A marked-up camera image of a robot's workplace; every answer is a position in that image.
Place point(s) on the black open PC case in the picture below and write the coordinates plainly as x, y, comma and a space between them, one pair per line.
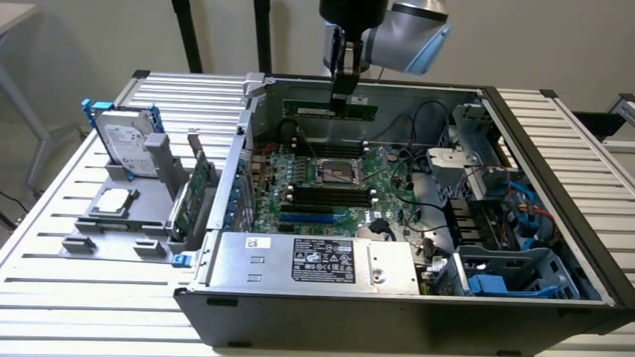
397, 320

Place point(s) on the green RAM stick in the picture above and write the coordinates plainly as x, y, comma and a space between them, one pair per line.
307, 110

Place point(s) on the silver metal drive cage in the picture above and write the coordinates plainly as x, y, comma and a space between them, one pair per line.
472, 148

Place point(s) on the grey case latch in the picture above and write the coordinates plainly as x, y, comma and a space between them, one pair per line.
254, 83

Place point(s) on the green graphics card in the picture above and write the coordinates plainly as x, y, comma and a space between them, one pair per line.
191, 197

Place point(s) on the silver power supply unit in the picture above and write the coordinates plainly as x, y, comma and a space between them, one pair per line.
278, 267

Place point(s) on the green Dell motherboard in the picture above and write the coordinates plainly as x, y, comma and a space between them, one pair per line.
393, 193

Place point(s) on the black RAM slot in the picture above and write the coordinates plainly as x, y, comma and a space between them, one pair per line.
330, 154
330, 187
330, 150
330, 146
330, 203
330, 142
330, 192
330, 198

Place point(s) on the blue plastic clip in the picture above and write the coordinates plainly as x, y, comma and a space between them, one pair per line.
182, 259

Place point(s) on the silver CPU chip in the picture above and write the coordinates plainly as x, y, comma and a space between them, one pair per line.
115, 201

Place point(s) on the short black expansion slot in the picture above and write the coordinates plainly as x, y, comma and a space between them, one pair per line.
287, 228

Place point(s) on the grey disk bay cage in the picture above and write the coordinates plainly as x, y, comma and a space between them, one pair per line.
536, 267

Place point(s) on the grey parts rack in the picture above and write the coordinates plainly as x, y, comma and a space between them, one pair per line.
149, 208

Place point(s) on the black stand pole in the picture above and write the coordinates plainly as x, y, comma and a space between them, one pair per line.
189, 37
263, 37

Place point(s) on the hard disk in blue carrier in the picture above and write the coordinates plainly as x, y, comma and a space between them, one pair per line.
125, 141

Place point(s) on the blue disk bay lever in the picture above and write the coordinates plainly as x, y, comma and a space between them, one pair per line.
489, 285

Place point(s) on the black bracket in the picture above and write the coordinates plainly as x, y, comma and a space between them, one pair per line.
593, 124

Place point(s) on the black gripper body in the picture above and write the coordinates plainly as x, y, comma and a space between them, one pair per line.
350, 15

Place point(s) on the blue expansion slot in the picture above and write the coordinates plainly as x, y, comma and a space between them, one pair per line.
305, 219

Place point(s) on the metal CPU socket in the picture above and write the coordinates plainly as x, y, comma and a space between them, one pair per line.
338, 172

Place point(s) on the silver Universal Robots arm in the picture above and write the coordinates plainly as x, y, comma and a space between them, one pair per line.
407, 33

